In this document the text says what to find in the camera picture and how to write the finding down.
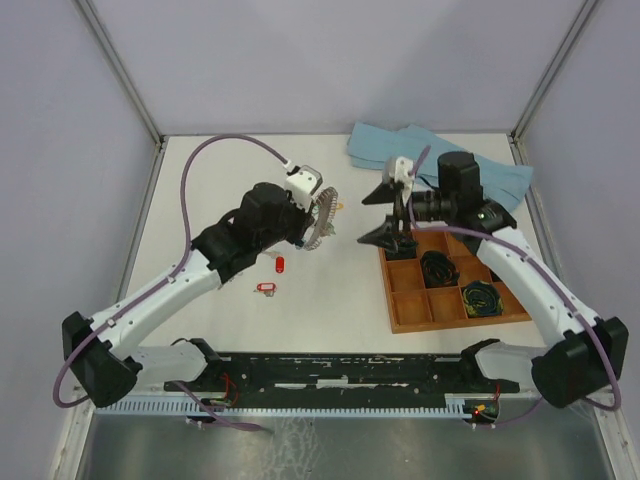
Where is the large keyring holder blue handle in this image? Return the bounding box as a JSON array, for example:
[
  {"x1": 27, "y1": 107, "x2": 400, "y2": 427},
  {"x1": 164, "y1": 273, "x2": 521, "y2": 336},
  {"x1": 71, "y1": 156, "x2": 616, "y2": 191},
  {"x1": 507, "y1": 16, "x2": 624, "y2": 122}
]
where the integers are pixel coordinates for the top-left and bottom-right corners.
[{"x1": 302, "y1": 187, "x2": 338, "y2": 251}]

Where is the grey cable duct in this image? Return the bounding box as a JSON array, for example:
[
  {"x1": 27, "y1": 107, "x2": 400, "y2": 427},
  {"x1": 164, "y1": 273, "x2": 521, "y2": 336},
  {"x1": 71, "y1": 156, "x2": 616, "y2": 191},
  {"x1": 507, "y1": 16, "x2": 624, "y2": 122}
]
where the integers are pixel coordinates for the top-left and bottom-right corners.
[{"x1": 96, "y1": 394, "x2": 472, "y2": 420}]

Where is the red tag key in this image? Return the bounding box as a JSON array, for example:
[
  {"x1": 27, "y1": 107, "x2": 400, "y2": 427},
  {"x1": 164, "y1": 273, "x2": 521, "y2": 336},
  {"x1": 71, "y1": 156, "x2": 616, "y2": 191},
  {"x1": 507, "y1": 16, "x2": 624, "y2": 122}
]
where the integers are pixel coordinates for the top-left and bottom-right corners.
[
  {"x1": 255, "y1": 282, "x2": 277, "y2": 297},
  {"x1": 265, "y1": 250, "x2": 286, "y2": 274}
]

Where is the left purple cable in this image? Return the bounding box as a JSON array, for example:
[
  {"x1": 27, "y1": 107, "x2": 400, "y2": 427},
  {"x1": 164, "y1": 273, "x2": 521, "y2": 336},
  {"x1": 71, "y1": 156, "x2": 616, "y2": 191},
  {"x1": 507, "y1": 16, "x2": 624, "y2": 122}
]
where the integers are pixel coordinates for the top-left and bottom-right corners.
[{"x1": 53, "y1": 134, "x2": 294, "y2": 432}]

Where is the rolled orange-dotted tie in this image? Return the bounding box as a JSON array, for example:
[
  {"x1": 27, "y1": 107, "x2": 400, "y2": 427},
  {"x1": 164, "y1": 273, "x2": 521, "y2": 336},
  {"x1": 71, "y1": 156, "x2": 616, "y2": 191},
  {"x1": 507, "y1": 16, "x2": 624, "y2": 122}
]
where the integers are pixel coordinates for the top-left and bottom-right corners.
[{"x1": 420, "y1": 250, "x2": 460, "y2": 288}]

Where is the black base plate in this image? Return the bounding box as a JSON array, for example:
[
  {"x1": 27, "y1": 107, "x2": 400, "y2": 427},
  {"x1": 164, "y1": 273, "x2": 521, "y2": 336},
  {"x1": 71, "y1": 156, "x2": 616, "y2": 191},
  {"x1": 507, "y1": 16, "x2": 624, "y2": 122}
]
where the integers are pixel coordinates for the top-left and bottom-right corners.
[{"x1": 186, "y1": 352, "x2": 520, "y2": 400}]

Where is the rolled blue-yellow tie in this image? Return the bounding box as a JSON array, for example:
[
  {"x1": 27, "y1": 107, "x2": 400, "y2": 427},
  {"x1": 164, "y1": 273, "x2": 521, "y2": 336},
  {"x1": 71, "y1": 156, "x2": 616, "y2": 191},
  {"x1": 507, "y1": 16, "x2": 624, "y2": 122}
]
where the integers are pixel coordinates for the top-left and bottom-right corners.
[{"x1": 461, "y1": 280, "x2": 504, "y2": 318}]

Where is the green yellow tag key bunch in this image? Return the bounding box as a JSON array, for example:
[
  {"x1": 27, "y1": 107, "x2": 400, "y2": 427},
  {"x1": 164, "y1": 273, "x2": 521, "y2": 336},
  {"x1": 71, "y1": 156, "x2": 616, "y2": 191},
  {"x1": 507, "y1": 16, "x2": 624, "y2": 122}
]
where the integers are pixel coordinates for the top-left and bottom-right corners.
[{"x1": 312, "y1": 201, "x2": 344, "y2": 237}]

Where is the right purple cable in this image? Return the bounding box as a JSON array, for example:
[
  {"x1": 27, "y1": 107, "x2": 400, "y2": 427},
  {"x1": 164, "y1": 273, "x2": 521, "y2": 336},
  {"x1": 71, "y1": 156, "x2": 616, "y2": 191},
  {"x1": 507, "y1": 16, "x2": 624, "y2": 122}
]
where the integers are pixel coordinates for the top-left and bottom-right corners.
[{"x1": 407, "y1": 144, "x2": 624, "y2": 431}]

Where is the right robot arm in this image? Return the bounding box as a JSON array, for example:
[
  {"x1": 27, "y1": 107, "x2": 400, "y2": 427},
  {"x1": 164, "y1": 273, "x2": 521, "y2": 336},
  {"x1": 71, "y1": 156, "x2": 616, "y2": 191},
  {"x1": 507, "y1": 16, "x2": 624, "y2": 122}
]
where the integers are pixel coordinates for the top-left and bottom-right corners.
[{"x1": 358, "y1": 151, "x2": 629, "y2": 411}]

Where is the light blue cloth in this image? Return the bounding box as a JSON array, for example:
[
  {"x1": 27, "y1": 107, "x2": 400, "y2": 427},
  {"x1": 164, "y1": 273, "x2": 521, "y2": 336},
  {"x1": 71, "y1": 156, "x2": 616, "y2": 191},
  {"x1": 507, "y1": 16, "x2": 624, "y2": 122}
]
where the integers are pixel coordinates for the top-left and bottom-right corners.
[{"x1": 347, "y1": 123, "x2": 533, "y2": 212}]

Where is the rolled dark tie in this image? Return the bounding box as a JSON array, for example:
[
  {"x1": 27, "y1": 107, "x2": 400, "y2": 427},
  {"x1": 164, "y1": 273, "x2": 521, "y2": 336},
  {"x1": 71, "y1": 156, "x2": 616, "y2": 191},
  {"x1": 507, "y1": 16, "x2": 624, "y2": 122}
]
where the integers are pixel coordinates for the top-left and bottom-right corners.
[{"x1": 385, "y1": 239, "x2": 417, "y2": 261}]

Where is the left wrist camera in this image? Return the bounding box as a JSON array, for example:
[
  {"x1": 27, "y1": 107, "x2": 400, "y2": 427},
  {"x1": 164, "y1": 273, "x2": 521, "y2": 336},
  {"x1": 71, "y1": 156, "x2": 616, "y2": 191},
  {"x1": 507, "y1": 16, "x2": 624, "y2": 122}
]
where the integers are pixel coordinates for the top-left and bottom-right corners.
[{"x1": 284, "y1": 165, "x2": 323, "y2": 211}]

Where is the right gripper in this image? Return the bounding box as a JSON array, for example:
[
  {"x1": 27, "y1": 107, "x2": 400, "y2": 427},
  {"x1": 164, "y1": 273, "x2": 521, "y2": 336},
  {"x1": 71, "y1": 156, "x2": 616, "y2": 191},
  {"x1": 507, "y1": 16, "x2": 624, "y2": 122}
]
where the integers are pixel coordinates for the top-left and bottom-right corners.
[{"x1": 358, "y1": 180, "x2": 455, "y2": 252}]

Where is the wooden compartment tray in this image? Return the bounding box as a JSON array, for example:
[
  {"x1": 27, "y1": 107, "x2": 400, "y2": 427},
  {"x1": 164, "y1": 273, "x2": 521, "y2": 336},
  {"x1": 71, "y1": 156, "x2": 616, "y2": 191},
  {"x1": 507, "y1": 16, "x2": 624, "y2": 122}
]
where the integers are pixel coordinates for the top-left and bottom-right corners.
[{"x1": 379, "y1": 231, "x2": 530, "y2": 334}]

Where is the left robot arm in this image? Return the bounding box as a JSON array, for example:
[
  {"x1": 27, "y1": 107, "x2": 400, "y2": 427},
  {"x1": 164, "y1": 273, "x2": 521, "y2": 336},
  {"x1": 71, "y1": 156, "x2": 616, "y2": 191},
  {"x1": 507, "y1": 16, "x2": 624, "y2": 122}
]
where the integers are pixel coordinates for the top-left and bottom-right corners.
[{"x1": 61, "y1": 173, "x2": 322, "y2": 407}]

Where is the purple cable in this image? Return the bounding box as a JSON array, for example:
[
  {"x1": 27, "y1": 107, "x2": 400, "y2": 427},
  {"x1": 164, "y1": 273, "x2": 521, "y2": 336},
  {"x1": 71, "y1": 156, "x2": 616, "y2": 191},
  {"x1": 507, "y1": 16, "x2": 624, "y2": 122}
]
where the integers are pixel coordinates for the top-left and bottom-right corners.
[
  {"x1": 53, "y1": 134, "x2": 294, "y2": 432},
  {"x1": 407, "y1": 144, "x2": 624, "y2": 431}
]

